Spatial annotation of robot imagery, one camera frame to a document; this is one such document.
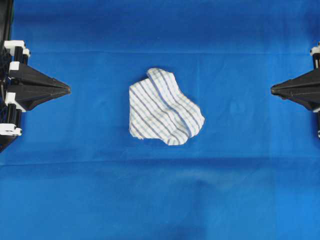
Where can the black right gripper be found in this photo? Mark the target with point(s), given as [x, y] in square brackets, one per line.
[311, 101]

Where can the blue table cloth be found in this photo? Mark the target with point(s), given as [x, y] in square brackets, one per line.
[252, 172]

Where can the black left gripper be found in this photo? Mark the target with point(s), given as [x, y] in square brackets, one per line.
[17, 98]

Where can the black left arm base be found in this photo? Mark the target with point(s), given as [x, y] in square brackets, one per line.
[6, 17]

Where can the white blue striped towel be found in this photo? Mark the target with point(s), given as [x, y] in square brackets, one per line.
[159, 110]

